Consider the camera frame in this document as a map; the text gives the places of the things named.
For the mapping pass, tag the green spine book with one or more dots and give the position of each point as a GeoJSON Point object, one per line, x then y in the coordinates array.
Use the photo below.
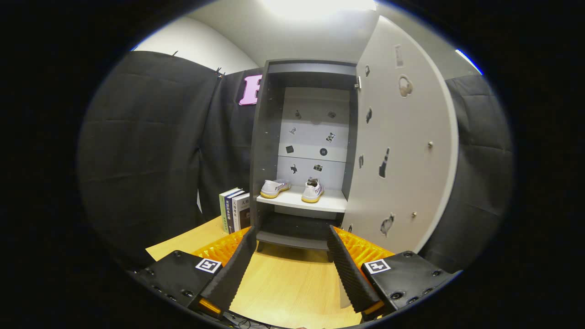
{"type": "Point", "coordinates": [223, 210]}

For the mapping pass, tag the light grey shoe cabinet door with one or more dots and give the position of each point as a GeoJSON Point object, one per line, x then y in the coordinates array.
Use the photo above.
{"type": "Point", "coordinates": [411, 183]}

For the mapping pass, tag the grey cover book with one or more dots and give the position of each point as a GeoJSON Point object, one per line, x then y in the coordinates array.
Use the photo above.
{"type": "Point", "coordinates": [241, 210]}

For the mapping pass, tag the large ceiling light panel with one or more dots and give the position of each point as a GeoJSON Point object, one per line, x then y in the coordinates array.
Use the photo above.
{"type": "Point", "coordinates": [320, 7]}

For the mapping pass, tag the narrow ceiling light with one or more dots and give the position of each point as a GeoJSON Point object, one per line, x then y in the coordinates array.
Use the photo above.
{"type": "Point", "coordinates": [468, 61]}

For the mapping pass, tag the white canvas shoe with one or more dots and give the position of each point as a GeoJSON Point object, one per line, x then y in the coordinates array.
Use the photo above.
{"type": "Point", "coordinates": [273, 188]}
{"type": "Point", "coordinates": [313, 192]}

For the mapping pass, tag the dark grey shoe cabinet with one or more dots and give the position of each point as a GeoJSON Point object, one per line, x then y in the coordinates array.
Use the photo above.
{"type": "Point", "coordinates": [265, 160]}

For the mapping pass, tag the dark blue spine book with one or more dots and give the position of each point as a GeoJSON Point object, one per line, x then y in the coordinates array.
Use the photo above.
{"type": "Point", "coordinates": [230, 212]}

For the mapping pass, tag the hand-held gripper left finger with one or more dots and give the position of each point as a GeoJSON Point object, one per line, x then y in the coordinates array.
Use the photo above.
{"type": "Point", "coordinates": [233, 274]}

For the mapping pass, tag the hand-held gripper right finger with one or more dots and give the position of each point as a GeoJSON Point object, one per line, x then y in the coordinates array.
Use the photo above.
{"type": "Point", "coordinates": [349, 278]}

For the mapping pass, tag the black backdrop cloth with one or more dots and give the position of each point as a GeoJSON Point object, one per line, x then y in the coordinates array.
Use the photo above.
{"type": "Point", "coordinates": [137, 160]}

